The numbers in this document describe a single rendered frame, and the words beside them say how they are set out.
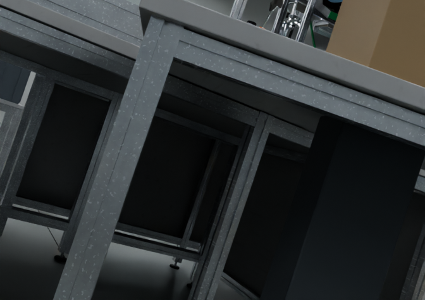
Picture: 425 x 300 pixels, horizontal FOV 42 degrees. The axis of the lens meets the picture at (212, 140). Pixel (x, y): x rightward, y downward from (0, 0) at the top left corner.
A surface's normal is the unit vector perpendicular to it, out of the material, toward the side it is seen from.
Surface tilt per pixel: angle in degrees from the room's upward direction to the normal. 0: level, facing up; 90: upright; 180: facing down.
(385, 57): 90
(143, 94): 90
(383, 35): 90
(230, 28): 90
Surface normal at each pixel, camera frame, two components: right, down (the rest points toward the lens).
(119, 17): 0.43, 0.11
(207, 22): 0.10, 0.00
